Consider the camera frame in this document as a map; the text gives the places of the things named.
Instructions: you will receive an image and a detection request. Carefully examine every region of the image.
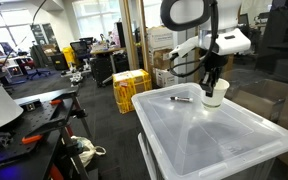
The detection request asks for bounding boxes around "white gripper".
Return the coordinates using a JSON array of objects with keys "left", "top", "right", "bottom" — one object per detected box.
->
[{"left": 198, "top": 27, "right": 252, "bottom": 98}]

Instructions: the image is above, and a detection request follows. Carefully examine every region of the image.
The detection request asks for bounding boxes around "white paper cup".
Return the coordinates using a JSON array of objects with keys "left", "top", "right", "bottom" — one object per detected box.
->
[{"left": 200, "top": 78, "right": 231, "bottom": 112}]

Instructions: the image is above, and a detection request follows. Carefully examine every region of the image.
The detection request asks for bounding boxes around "black marker pen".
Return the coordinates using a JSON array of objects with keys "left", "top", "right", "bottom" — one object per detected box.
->
[{"left": 169, "top": 96, "right": 194, "bottom": 103}]

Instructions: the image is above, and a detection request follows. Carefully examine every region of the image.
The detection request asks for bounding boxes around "white cardboard box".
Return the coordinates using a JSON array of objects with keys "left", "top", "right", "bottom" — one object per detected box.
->
[{"left": 154, "top": 67, "right": 178, "bottom": 88}]

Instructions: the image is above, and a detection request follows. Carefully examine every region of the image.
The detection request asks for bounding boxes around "brown cardboard box with label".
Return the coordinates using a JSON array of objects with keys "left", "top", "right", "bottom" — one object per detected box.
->
[{"left": 152, "top": 48, "right": 175, "bottom": 70}]

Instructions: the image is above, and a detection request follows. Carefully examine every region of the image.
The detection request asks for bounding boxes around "clear plastic storage bin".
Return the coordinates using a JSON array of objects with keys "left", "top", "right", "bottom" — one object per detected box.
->
[
  {"left": 131, "top": 82, "right": 288, "bottom": 180},
  {"left": 137, "top": 133, "right": 278, "bottom": 180}
]

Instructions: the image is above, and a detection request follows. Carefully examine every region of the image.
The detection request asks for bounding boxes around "yellow wrapped box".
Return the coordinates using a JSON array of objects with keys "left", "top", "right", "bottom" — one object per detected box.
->
[{"left": 112, "top": 68, "right": 153, "bottom": 115}]

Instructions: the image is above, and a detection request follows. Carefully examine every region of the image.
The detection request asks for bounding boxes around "wooden desk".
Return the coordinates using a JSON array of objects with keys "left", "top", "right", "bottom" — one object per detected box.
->
[{"left": 89, "top": 46, "right": 127, "bottom": 84}]

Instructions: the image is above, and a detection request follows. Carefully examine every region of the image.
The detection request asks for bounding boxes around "black case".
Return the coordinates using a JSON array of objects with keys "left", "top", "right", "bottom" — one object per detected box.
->
[{"left": 90, "top": 56, "right": 114, "bottom": 88}]

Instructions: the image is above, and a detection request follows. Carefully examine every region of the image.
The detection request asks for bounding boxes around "black office chair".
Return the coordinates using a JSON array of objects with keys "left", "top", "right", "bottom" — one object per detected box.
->
[{"left": 69, "top": 40, "right": 92, "bottom": 73}]

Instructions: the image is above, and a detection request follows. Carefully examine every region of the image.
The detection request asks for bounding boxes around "white plastic bag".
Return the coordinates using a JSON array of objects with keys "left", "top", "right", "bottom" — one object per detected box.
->
[{"left": 71, "top": 135, "right": 107, "bottom": 168}]

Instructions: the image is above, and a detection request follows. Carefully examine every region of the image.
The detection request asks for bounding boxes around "yellow cabinet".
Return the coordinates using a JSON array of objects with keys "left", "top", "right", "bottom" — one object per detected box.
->
[{"left": 61, "top": 45, "right": 78, "bottom": 69}]

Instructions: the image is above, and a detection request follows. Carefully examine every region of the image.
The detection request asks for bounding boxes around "blue office chair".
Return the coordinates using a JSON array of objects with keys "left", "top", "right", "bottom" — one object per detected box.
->
[{"left": 25, "top": 58, "right": 52, "bottom": 81}]

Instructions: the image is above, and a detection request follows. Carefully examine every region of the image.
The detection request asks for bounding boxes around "black perforated table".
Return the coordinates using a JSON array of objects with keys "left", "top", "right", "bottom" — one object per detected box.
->
[{"left": 0, "top": 87, "right": 100, "bottom": 180}]

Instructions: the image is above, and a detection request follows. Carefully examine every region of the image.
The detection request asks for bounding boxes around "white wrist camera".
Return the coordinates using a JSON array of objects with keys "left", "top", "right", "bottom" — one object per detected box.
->
[{"left": 168, "top": 35, "right": 201, "bottom": 62}]

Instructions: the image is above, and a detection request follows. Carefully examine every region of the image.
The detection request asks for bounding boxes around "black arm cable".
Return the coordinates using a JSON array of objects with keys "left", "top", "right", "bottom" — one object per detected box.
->
[{"left": 168, "top": 0, "right": 220, "bottom": 78}]

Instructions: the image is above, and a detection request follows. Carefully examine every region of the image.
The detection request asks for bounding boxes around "wooden post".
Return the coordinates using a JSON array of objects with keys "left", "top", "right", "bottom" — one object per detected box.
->
[{"left": 118, "top": 0, "right": 142, "bottom": 71}]

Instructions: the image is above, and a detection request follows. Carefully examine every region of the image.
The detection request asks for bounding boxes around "orange handled black clamp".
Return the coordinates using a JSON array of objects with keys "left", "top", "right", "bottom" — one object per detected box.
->
[
  {"left": 21, "top": 111, "right": 85, "bottom": 146},
  {"left": 48, "top": 94, "right": 80, "bottom": 106}
]

